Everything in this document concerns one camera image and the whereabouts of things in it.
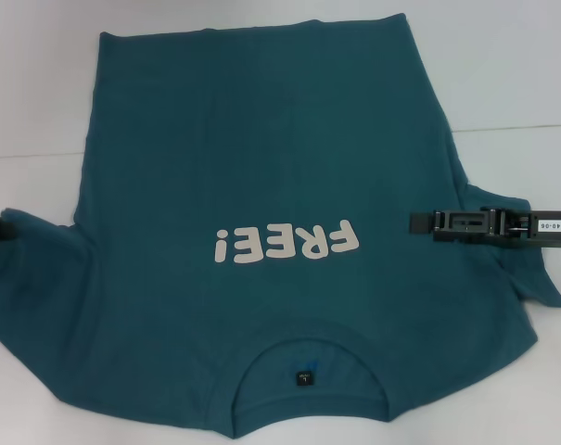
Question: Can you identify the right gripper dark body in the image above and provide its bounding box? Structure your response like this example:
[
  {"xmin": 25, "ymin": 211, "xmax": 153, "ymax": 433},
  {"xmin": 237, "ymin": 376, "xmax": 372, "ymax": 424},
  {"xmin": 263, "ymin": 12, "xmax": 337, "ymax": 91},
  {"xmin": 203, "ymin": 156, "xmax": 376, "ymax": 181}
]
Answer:
[{"xmin": 509, "ymin": 210, "xmax": 561, "ymax": 249}]

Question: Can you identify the teal T-shirt with FREE print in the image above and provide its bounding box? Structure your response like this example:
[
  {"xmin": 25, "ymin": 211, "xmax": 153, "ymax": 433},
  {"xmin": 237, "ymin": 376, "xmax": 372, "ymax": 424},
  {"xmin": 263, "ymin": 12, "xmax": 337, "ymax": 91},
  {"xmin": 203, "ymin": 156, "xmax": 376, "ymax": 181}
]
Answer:
[{"xmin": 0, "ymin": 13, "xmax": 561, "ymax": 445}]

